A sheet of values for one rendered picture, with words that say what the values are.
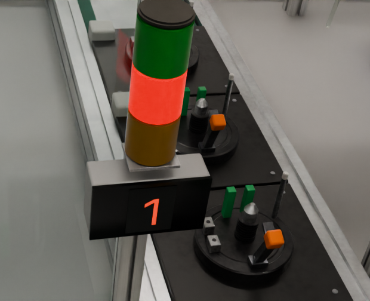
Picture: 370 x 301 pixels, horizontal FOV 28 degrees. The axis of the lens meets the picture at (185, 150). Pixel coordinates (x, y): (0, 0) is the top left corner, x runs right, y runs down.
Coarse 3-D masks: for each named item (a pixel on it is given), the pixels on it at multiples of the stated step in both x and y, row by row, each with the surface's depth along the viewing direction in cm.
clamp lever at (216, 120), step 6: (210, 114) 113; (216, 114) 114; (222, 114) 112; (210, 120) 112; (216, 120) 111; (222, 120) 112; (210, 126) 114; (216, 126) 111; (222, 126) 112; (210, 132) 114; (216, 132) 114; (204, 138) 117; (210, 138) 115; (204, 144) 117; (210, 144) 117
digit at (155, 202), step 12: (132, 192) 73; (144, 192) 73; (156, 192) 74; (168, 192) 74; (132, 204) 74; (144, 204) 74; (156, 204) 75; (168, 204) 75; (132, 216) 75; (144, 216) 75; (156, 216) 76; (168, 216) 76; (132, 228) 76; (144, 228) 76; (156, 228) 77; (168, 228) 77
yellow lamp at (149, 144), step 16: (128, 112) 70; (128, 128) 70; (144, 128) 69; (160, 128) 69; (176, 128) 70; (128, 144) 71; (144, 144) 70; (160, 144) 70; (176, 144) 72; (144, 160) 71; (160, 160) 71
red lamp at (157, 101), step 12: (132, 72) 67; (132, 84) 67; (144, 84) 66; (156, 84) 66; (168, 84) 66; (180, 84) 67; (132, 96) 68; (144, 96) 67; (156, 96) 66; (168, 96) 67; (180, 96) 68; (132, 108) 69; (144, 108) 67; (156, 108) 67; (168, 108) 68; (180, 108) 69; (144, 120) 68; (156, 120) 68; (168, 120) 68
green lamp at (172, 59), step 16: (144, 32) 63; (160, 32) 62; (176, 32) 63; (192, 32) 64; (144, 48) 64; (160, 48) 63; (176, 48) 64; (144, 64) 65; (160, 64) 64; (176, 64) 65
